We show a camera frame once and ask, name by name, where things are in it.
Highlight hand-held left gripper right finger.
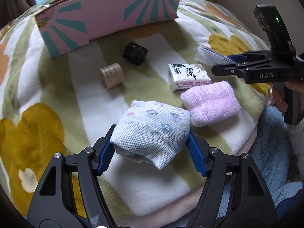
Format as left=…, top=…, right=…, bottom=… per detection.
left=187, top=128, right=279, bottom=228

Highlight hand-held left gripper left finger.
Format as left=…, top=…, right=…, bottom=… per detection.
left=27, top=125, right=117, bottom=228

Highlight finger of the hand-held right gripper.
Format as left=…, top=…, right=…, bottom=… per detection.
left=211, top=59, right=272, bottom=78
left=226, top=51, right=274, bottom=64

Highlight clear plastic packet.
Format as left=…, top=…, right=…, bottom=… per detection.
left=194, top=44, right=230, bottom=65

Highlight white floral knit sock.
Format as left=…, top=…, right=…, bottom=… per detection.
left=110, top=100, right=192, bottom=171

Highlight person's right hand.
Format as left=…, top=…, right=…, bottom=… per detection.
left=271, top=80, right=304, bottom=112

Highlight pink fluffy sock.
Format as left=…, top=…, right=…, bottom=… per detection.
left=180, top=81, right=241, bottom=127

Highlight white tissue packet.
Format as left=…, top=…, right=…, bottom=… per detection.
left=168, top=63, right=212, bottom=91

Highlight pale pink cushion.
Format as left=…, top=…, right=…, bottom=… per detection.
left=115, top=128, right=260, bottom=228

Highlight floral striped fleece blanket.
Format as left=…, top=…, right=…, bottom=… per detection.
left=0, top=0, right=273, bottom=221

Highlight light blue fluffy blanket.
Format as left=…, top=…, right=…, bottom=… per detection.
left=214, top=105, right=304, bottom=219

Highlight beige round jar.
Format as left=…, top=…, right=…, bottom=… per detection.
left=99, top=63, right=125, bottom=90

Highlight black round jar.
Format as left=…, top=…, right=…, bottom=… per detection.
left=123, top=42, right=148, bottom=66

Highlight pink cardboard box teal rays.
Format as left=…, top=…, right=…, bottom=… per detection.
left=35, top=0, right=185, bottom=59

